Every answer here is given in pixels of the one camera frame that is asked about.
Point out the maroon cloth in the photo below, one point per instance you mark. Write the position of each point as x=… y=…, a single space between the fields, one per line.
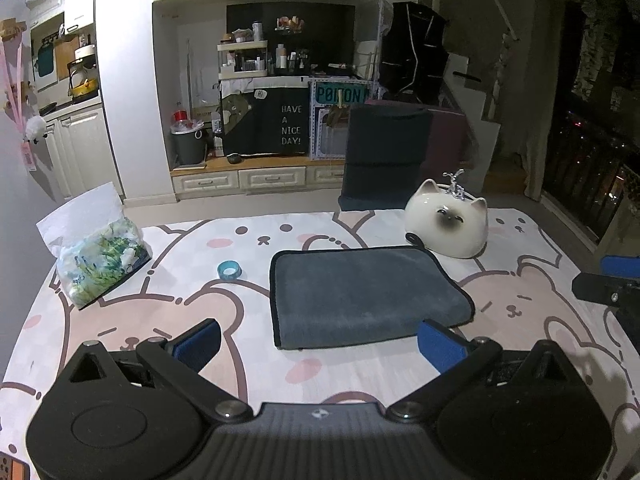
x=450 y=135

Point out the pink hanging tag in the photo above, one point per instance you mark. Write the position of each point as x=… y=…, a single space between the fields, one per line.
x=28 y=156

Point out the bear printed tablecloth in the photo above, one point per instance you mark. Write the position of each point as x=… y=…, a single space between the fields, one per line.
x=200 y=240

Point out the blue lettered sign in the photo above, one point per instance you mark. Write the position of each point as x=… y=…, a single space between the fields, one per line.
x=337 y=94

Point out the dark cloth covered chair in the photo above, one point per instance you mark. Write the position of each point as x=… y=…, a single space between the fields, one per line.
x=385 y=155

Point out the clear plastic bag with packets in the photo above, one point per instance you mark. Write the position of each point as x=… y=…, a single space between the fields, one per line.
x=95 y=255

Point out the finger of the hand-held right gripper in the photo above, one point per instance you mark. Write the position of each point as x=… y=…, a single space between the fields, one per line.
x=620 y=265

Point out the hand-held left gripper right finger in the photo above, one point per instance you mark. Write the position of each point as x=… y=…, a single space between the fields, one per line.
x=440 y=344

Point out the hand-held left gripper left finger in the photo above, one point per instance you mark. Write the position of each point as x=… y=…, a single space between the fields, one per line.
x=199 y=342

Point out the grey towel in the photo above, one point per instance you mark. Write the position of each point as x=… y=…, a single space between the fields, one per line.
x=360 y=295

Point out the black lettered curtain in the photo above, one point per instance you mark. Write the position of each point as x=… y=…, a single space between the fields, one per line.
x=280 y=120

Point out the white drawer cabinet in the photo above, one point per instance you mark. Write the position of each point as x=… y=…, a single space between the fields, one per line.
x=260 y=177

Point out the yellow pot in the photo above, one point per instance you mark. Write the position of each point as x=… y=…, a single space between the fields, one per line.
x=84 y=89

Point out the small blue tape roll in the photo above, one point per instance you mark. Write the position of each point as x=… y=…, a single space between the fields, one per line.
x=229 y=270

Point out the cat-shaped white ceramic basin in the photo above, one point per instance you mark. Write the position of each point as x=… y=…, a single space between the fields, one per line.
x=445 y=225

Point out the white kitchen cabinet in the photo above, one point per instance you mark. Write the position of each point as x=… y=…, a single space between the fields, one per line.
x=80 y=150

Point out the grey trash bin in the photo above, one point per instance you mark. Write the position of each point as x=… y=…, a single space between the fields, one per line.
x=189 y=145

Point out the white tiered shelf rack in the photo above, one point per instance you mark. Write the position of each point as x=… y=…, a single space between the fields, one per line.
x=242 y=60

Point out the white plush toy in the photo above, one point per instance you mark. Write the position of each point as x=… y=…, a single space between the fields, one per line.
x=35 y=129

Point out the orange patterned object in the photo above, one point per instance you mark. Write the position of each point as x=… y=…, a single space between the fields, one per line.
x=12 y=467

